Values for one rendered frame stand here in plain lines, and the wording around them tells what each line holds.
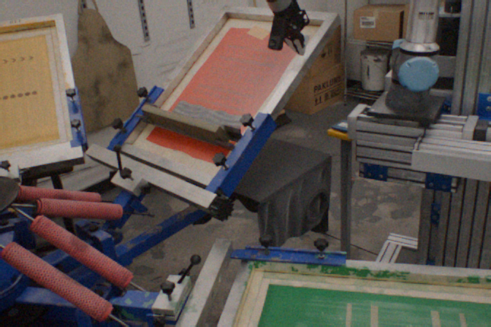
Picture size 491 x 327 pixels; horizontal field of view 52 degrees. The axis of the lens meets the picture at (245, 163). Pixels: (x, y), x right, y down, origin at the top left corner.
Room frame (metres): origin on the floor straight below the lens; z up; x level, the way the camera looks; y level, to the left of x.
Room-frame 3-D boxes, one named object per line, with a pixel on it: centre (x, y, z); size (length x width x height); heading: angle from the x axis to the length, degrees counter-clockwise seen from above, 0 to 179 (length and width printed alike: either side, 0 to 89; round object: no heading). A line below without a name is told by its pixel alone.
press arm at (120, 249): (1.58, 0.30, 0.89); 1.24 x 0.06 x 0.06; 135
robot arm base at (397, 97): (1.67, -0.59, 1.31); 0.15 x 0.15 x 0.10
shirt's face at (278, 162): (1.93, -0.05, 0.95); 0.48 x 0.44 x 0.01; 135
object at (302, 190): (1.80, -0.17, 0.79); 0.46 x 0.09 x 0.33; 135
